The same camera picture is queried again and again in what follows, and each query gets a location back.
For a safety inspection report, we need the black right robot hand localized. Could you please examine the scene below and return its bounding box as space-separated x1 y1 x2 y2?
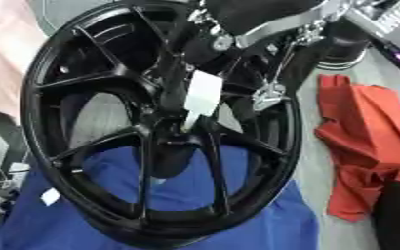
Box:
174 0 332 112

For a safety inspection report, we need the black spoked wheel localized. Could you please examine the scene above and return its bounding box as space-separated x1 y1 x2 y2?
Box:
19 0 306 250

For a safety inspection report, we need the black round drum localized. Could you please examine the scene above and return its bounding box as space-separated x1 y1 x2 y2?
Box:
314 19 375 71

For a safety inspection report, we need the crumpled red cloth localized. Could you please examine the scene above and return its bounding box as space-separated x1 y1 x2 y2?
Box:
312 73 400 223

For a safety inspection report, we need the white paper tag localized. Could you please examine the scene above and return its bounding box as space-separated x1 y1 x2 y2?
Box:
39 187 62 207

